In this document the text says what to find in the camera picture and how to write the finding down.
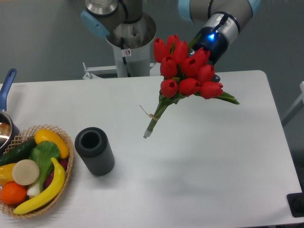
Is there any red tulip bouquet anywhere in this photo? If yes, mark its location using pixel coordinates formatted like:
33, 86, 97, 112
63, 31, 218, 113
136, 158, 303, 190
143, 35, 239, 138

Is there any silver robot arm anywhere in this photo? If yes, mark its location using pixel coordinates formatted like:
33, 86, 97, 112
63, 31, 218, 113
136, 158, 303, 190
81, 0, 260, 65

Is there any dark grey ribbed vase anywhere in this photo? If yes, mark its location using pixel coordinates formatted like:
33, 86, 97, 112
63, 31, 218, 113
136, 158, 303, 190
75, 127, 115, 176

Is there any purple red vegetable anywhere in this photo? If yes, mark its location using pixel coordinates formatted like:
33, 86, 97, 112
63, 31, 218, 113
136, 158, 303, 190
44, 159, 68, 189

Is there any green bok choy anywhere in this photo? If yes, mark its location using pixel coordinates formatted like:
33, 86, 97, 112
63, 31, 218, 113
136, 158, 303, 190
27, 141, 60, 198

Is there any beige round disc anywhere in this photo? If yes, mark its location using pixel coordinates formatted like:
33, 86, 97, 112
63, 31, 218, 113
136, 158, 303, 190
12, 159, 40, 186

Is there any green cucumber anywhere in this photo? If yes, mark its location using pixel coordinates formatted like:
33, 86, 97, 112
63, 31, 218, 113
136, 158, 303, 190
0, 138, 37, 166

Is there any yellow banana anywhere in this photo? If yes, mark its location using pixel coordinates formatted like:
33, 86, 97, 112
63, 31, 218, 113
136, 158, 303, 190
13, 157, 66, 215

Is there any yellow bell pepper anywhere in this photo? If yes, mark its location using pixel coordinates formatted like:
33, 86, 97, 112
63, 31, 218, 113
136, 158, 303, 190
0, 163, 16, 186

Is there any orange fruit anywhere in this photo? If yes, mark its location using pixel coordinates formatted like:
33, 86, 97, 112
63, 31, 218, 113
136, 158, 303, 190
0, 182, 27, 205

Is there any black box at table edge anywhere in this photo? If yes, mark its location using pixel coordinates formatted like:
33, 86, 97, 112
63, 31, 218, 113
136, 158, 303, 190
286, 192, 304, 218

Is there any woven wicker basket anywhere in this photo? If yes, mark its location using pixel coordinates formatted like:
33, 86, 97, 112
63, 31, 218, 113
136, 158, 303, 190
0, 124, 74, 219

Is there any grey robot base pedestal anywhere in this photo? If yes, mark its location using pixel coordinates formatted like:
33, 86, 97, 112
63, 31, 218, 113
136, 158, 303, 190
82, 13, 157, 80

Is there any blue handled steel pot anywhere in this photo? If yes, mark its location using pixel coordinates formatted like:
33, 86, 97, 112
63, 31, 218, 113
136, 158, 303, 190
0, 68, 19, 157

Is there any white frame at right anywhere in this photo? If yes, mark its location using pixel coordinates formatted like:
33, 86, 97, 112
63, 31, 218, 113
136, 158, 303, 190
281, 81, 304, 127

